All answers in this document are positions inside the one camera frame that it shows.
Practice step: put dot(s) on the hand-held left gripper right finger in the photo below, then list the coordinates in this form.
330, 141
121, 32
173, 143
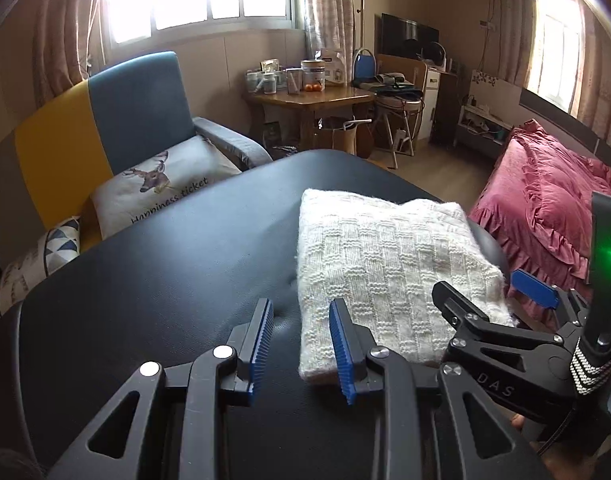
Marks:
343, 355

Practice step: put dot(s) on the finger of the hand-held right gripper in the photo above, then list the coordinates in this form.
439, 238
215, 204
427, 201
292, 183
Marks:
535, 285
450, 300

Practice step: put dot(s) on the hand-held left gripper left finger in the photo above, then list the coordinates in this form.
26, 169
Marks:
262, 355

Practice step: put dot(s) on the cream knit sweater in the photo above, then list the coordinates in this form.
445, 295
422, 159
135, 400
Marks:
385, 270

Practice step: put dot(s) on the person's right hand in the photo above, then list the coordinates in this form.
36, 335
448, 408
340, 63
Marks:
570, 460

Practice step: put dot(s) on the pink ruffled bedspread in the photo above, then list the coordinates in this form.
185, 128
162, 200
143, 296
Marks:
545, 200

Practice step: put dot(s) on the white shelf unit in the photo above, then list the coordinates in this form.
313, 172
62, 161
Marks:
480, 120

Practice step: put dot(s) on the metal folding stool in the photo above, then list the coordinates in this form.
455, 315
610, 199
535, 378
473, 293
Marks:
398, 120

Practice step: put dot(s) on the deer print pillow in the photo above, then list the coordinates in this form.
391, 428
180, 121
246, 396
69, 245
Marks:
155, 185

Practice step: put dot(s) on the white cabinet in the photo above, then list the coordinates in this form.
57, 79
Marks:
432, 100

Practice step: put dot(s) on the patterned curtain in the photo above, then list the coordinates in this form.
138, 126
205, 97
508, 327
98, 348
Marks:
603, 85
330, 5
60, 25
513, 20

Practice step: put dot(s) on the dark printed box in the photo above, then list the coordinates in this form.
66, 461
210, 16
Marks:
272, 131

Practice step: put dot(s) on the electric fan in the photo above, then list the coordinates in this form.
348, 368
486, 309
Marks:
435, 55

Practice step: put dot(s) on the geometric print pillow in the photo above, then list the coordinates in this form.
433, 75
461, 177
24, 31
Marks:
35, 260

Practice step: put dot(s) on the wooden desk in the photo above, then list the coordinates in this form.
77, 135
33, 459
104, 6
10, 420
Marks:
310, 97

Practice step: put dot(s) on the blue folding chair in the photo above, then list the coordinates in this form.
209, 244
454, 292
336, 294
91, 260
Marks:
364, 65

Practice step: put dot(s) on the narrow window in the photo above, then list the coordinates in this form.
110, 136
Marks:
558, 35

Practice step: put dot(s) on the white printed box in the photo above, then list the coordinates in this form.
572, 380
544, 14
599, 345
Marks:
333, 65

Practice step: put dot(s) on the large round tin can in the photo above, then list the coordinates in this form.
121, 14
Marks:
313, 72

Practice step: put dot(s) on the black television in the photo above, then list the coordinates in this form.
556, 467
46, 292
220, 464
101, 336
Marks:
405, 35

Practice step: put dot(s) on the clear plastic container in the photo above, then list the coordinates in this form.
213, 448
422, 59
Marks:
294, 80

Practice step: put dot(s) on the cluster of white jars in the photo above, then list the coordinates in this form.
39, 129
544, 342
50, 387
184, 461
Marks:
265, 81

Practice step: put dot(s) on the grey yellow blue sofa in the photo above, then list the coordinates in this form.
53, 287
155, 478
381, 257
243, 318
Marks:
135, 105

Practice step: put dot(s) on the photo frame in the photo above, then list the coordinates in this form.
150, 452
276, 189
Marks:
270, 65

